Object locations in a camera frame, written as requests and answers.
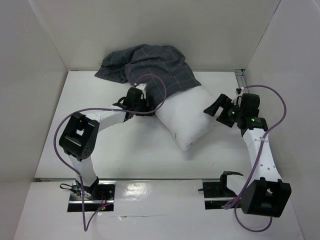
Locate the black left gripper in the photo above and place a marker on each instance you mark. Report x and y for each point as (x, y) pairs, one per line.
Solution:
(146, 108)

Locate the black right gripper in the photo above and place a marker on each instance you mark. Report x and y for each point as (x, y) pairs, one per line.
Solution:
(225, 114)

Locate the white pillow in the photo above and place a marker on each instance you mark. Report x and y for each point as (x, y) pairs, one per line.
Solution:
(183, 115)

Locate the dark grey checked pillowcase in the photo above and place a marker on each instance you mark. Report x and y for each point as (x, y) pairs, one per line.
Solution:
(162, 68)

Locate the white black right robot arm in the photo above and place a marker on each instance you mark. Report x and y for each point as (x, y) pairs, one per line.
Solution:
(264, 193)

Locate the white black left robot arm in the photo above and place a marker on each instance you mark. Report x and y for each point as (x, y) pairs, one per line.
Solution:
(79, 136)

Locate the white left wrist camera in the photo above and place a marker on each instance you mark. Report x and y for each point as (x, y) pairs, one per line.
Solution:
(142, 87)

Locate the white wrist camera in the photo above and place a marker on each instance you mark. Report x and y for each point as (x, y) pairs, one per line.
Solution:
(239, 93)
(142, 87)

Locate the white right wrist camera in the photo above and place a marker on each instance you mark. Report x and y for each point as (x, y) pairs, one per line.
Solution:
(239, 93)

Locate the aluminium frame rail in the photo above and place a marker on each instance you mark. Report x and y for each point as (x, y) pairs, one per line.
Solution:
(240, 79)

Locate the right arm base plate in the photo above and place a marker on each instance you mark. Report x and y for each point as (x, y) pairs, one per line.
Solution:
(217, 192)

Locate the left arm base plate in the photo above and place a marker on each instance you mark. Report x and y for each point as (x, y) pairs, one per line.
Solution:
(103, 198)

